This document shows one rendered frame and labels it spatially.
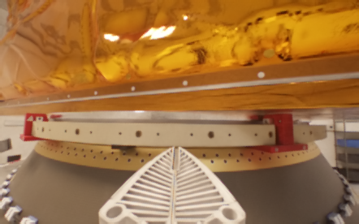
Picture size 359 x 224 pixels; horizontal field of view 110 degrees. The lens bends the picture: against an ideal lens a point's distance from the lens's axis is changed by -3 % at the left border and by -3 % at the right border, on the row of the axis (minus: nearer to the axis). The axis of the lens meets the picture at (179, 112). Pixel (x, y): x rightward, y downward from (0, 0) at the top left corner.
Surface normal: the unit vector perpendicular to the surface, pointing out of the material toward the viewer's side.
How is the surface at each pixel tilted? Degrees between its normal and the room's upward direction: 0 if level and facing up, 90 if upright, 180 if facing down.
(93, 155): 62
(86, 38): 85
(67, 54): 90
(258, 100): 90
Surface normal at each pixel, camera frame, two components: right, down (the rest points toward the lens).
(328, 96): -0.38, -0.08
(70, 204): -0.22, -0.54
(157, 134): -0.04, -0.08
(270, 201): 0.21, -0.53
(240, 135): 0.17, -0.07
